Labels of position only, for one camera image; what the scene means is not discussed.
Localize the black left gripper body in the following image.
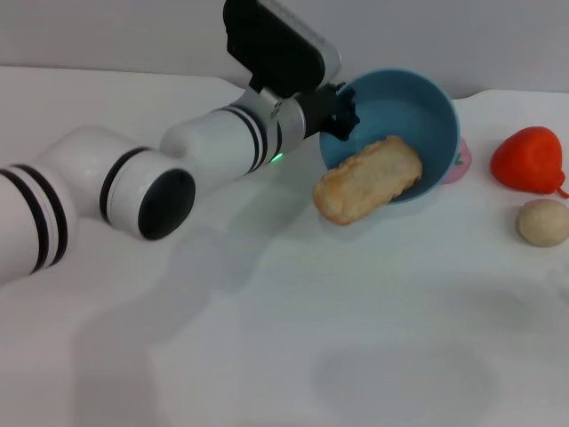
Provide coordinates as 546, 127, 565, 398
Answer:
295, 81, 347, 140

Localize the blue bowl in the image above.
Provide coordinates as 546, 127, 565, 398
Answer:
318, 68, 462, 205

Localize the orange striped bread loaf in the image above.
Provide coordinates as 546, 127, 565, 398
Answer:
313, 134, 424, 227

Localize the pink peach toy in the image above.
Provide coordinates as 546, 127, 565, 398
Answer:
443, 137, 472, 185

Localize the red pepper toy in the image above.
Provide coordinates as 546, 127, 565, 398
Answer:
490, 125, 569, 198

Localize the beige round bun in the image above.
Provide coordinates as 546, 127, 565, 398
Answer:
516, 198, 569, 248

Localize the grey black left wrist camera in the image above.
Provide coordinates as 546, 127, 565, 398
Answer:
221, 0, 342, 100

